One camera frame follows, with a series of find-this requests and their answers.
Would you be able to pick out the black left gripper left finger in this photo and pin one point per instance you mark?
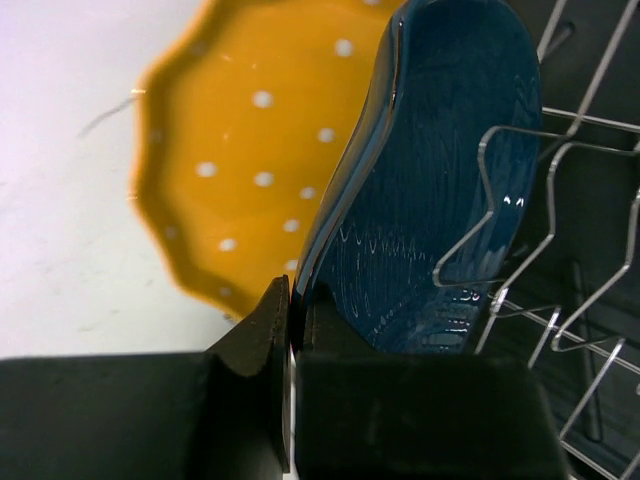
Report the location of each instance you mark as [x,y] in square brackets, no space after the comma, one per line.
[223,413]

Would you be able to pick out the black drip tray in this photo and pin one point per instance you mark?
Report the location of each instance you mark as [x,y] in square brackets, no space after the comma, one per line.
[600,200]

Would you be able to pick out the yellow polka dot plate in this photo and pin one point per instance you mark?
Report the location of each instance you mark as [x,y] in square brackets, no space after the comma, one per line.
[240,126]

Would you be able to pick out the dark blue leaf plate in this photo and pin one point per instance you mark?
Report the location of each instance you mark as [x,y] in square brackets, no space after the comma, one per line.
[431,189]

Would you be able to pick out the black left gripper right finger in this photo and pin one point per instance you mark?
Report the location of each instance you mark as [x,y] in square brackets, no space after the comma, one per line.
[362,414]

